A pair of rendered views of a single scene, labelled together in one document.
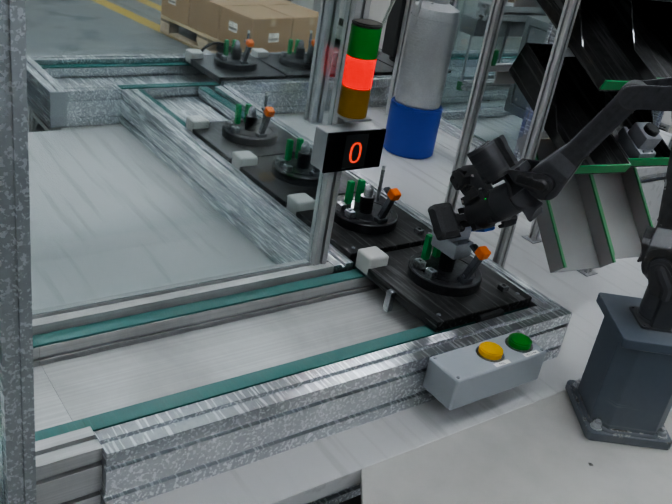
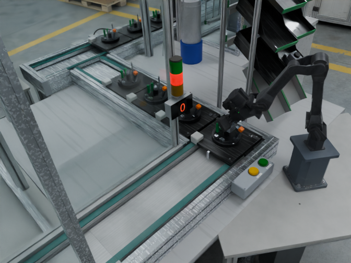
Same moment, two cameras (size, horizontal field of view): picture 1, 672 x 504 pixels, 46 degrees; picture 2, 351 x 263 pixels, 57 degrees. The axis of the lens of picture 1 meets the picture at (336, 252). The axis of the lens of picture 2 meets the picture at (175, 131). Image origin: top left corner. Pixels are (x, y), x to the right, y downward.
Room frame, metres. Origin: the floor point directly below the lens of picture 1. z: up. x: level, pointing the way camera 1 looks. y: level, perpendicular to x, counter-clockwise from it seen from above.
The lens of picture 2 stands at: (0.22, 0.08, 1.98)
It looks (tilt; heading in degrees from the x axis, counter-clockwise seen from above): 40 degrees down; 358
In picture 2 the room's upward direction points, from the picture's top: 4 degrees counter-clockwise
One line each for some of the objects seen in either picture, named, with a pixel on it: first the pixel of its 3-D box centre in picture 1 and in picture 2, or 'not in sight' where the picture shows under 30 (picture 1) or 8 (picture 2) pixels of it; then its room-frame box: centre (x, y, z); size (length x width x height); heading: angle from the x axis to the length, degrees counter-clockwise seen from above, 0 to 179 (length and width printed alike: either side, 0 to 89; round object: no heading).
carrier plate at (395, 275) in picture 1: (442, 281); (226, 139); (1.33, -0.21, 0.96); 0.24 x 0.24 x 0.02; 40
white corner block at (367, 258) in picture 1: (371, 261); (197, 138); (1.35, -0.07, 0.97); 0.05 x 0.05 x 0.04; 40
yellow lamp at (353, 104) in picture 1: (354, 100); (177, 87); (1.30, 0.01, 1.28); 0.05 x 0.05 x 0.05
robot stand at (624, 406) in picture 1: (634, 370); (308, 162); (1.14, -0.53, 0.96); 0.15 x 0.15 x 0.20; 4
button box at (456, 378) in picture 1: (485, 368); (253, 176); (1.11, -0.28, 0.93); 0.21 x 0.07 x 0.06; 130
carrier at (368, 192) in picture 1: (366, 200); (187, 108); (1.53, -0.04, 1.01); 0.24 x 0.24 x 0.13; 40
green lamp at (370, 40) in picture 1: (364, 40); (175, 65); (1.30, 0.01, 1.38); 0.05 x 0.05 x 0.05
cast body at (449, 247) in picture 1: (450, 231); (225, 121); (1.34, -0.20, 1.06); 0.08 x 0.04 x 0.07; 40
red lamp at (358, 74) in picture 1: (359, 71); (176, 76); (1.30, 0.01, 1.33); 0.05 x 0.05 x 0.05
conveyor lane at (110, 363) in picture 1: (299, 329); (177, 178); (1.16, 0.04, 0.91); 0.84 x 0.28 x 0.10; 130
